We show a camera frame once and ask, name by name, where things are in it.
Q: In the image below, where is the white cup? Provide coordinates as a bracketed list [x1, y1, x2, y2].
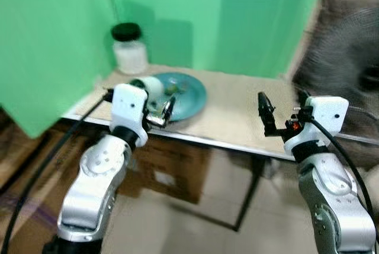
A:
[139, 76, 167, 104]

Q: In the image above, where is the teal round plate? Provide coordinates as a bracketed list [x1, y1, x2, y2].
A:
[142, 72, 208, 122]

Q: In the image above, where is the glass jar with black lid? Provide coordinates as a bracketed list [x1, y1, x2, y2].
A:
[111, 22, 149, 76]

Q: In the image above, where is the cardboard box with white label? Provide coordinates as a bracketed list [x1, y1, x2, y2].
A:
[131, 137, 212, 205]

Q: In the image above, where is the black electric fan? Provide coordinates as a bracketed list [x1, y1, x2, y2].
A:
[292, 5, 379, 169]

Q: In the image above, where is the black metal table leg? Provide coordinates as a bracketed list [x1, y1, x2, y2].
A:
[178, 158, 265, 232]

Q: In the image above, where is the green backdrop screen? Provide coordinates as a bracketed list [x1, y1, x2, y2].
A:
[0, 0, 327, 140]

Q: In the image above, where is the brown chair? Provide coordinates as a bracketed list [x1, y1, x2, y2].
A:
[317, 0, 379, 30]

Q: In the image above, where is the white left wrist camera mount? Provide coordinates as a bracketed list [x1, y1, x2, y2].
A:
[110, 83, 150, 147]

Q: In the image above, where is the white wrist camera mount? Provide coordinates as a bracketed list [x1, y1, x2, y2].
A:
[110, 83, 150, 147]
[284, 96, 350, 154]

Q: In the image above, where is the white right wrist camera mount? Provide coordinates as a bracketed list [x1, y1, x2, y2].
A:
[284, 96, 350, 154]

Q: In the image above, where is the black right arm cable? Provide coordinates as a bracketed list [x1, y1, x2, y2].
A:
[307, 115, 378, 234]

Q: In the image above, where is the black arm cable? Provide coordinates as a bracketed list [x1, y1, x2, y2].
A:
[0, 88, 115, 253]
[307, 115, 378, 234]

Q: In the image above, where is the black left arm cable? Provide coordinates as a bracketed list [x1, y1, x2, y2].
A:
[0, 88, 115, 253]

